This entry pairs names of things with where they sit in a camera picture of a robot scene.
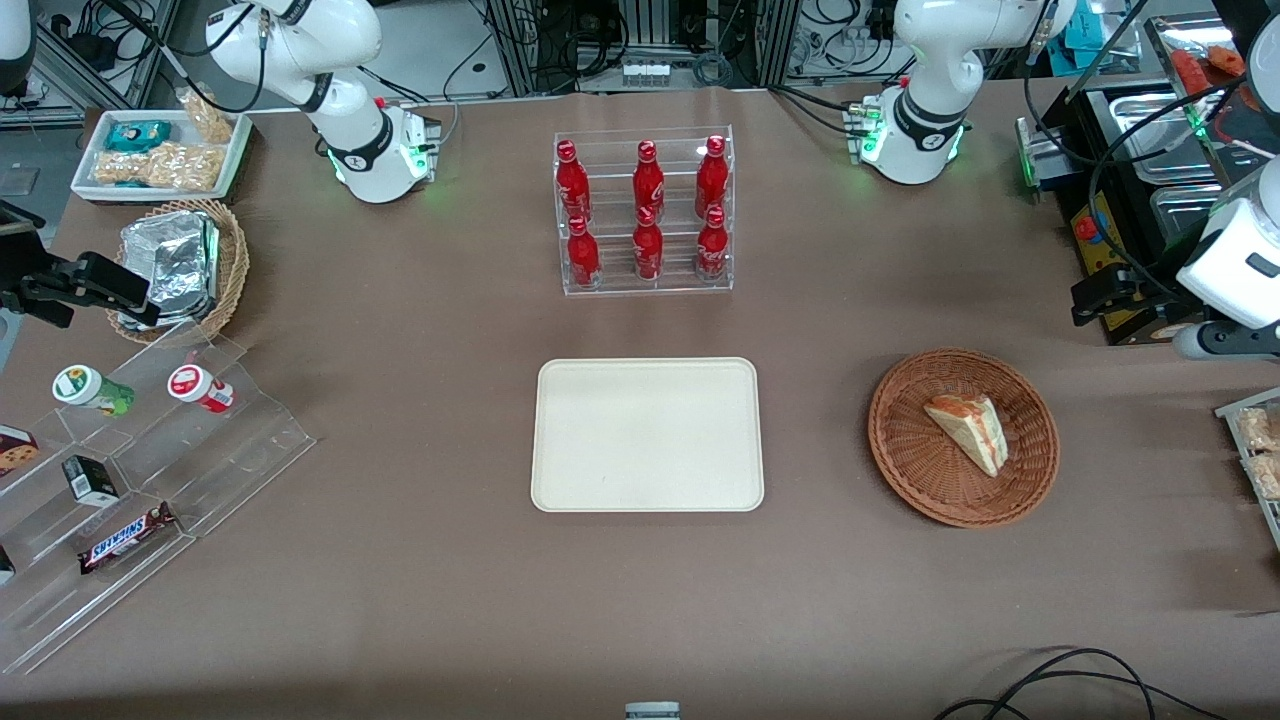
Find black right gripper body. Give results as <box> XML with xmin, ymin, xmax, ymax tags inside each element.
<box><xmin>0</xmin><ymin>252</ymin><xmax>152</xmax><ymax>311</ymax></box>

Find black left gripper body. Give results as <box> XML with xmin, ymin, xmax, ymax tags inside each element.
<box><xmin>1096</xmin><ymin>266</ymin><xmax>1184</xmax><ymax>324</ymax></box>

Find triangular sandwich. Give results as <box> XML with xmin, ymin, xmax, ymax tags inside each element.
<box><xmin>921</xmin><ymin>392</ymin><xmax>1010</xmax><ymax>479</ymax></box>

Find light wicker basket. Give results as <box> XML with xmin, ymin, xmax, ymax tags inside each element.
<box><xmin>105</xmin><ymin>198</ymin><xmax>251</xmax><ymax>347</ymax></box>

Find brown round wicker basket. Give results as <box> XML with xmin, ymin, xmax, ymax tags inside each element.
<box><xmin>866</xmin><ymin>346</ymin><xmax>1062</xmax><ymax>530</ymax></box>

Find cream plastic tray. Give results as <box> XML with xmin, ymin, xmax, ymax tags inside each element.
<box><xmin>529</xmin><ymin>356</ymin><xmax>767</xmax><ymax>515</ymax></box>

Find aluminium foil container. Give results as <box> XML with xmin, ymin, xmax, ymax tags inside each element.
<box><xmin>117</xmin><ymin>210</ymin><xmax>222</xmax><ymax>333</ymax></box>

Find yellow black control box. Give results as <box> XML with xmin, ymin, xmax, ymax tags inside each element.
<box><xmin>1068</xmin><ymin>188</ymin><xmax>1206</xmax><ymax>347</ymax></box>

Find green lidded yogurt cup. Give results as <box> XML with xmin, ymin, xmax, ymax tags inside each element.
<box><xmin>52</xmin><ymin>364</ymin><xmax>137</xmax><ymax>418</ymax></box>

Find red lidded yogurt cup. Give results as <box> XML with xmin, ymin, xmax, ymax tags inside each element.
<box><xmin>166</xmin><ymin>363</ymin><xmax>237</xmax><ymax>415</ymax></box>

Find small steel food pan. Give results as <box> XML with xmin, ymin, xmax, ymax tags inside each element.
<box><xmin>1148</xmin><ymin>183</ymin><xmax>1237</xmax><ymax>257</ymax></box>

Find white rectangular snack container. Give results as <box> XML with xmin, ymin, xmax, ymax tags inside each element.
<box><xmin>70</xmin><ymin>108</ymin><xmax>253</xmax><ymax>206</ymax></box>

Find large clear peanut bag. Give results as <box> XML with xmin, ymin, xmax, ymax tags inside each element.
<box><xmin>94</xmin><ymin>142</ymin><xmax>227</xmax><ymax>193</ymax></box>

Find brown cookie box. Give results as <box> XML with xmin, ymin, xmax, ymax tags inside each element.
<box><xmin>0</xmin><ymin>424</ymin><xmax>42</xmax><ymax>480</ymax></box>

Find teal snack packet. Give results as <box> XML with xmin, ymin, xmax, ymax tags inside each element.
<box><xmin>105</xmin><ymin>120</ymin><xmax>174</xmax><ymax>154</ymax></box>

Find large steel food pan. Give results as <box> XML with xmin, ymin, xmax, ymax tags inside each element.
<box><xmin>1095</xmin><ymin>84</ymin><xmax>1237</xmax><ymax>187</ymax></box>

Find small black carton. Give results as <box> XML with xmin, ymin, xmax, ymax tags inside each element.
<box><xmin>61</xmin><ymin>454</ymin><xmax>122</xmax><ymax>507</ymax></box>

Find clear acrylic stepped shelf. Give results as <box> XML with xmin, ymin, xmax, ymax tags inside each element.
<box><xmin>0</xmin><ymin>325</ymin><xmax>318</xmax><ymax>677</ymax></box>

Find black food warmer counter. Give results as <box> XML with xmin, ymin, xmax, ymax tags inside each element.
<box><xmin>1014</xmin><ymin>14</ymin><xmax>1280</xmax><ymax>347</ymax></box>

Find small clear peanut bag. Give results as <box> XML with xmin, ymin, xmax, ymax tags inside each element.
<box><xmin>177</xmin><ymin>87</ymin><xmax>237</xmax><ymax>147</ymax></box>

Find Snickers chocolate bar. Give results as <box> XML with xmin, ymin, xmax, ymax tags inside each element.
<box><xmin>77</xmin><ymin>501</ymin><xmax>180</xmax><ymax>577</ymax></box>

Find orange food pieces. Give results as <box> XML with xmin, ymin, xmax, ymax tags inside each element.
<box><xmin>1168</xmin><ymin>44</ymin><xmax>1253</xmax><ymax>103</ymax></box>

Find teal cardboard box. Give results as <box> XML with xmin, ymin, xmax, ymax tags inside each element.
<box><xmin>1062</xmin><ymin>0</ymin><xmax>1107</xmax><ymax>54</ymax></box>

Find red cola bottle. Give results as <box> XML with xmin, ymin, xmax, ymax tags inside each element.
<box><xmin>695</xmin><ymin>204</ymin><xmax>731</xmax><ymax>285</ymax></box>
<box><xmin>555</xmin><ymin>139</ymin><xmax>593</xmax><ymax>223</ymax></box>
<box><xmin>631</xmin><ymin>206</ymin><xmax>666</xmax><ymax>284</ymax></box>
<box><xmin>694</xmin><ymin>134</ymin><xmax>730</xmax><ymax>215</ymax></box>
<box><xmin>565</xmin><ymin>215</ymin><xmax>603</xmax><ymax>292</ymax></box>
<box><xmin>631</xmin><ymin>139</ymin><xmax>667</xmax><ymax>215</ymax></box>

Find clear acrylic bottle rack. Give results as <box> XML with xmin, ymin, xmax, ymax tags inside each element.
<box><xmin>552</xmin><ymin>124</ymin><xmax>737</xmax><ymax>298</ymax></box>

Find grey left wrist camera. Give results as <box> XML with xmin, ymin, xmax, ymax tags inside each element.
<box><xmin>1172</xmin><ymin>320</ymin><xmax>1280</xmax><ymax>363</ymax></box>

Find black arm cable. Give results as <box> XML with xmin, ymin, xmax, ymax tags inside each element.
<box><xmin>1024</xmin><ymin>0</ymin><xmax>1263</xmax><ymax>301</ymax></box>

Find black floor cable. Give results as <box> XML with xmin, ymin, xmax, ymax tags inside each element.
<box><xmin>933</xmin><ymin>647</ymin><xmax>1233</xmax><ymax>720</ymax></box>

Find aluminium frame rack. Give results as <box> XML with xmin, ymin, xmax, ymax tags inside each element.
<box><xmin>488</xmin><ymin>0</ymin><xmax>803</xmax><ymax>97</ymax></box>

